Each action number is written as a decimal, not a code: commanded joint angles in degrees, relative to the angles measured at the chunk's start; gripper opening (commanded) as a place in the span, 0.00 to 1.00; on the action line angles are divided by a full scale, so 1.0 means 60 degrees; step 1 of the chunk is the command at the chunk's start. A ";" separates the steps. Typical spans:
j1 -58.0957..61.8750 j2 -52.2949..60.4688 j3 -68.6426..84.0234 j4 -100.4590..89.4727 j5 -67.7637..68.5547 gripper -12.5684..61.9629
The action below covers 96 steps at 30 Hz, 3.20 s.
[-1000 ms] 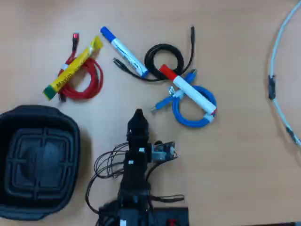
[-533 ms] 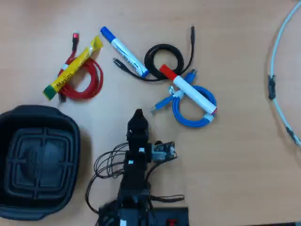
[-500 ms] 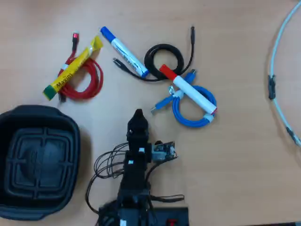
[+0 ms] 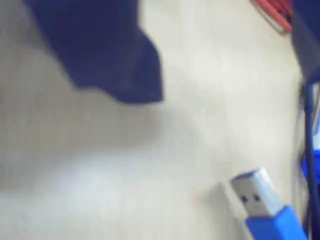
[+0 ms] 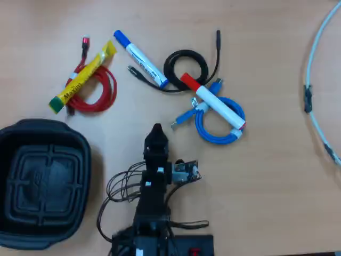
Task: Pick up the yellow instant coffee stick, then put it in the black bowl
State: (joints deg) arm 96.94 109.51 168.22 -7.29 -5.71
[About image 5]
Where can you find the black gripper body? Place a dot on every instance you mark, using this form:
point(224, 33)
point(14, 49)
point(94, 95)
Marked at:
point(156, 162)

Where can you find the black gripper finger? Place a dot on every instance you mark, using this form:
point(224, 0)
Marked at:
point(161, 137)
point(153, 137)

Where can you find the yellow instant coffee stick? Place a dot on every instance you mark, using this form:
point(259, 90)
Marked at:
point(80, 82)

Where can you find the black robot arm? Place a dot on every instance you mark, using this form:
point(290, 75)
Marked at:
point(152, 210)

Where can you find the red bowl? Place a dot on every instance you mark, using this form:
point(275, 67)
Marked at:
point(110, 90)

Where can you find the red capped white marker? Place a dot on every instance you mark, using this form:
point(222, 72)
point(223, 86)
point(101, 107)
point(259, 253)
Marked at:
point(218, 105)

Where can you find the blue capped white marker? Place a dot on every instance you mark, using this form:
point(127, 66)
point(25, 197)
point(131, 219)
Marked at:
point(141, 60)

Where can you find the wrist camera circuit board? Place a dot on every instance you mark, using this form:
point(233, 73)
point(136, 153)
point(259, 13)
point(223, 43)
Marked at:
point(186, 172)

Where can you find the black box with red switch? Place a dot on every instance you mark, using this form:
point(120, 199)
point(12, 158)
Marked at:
point(195, 245)

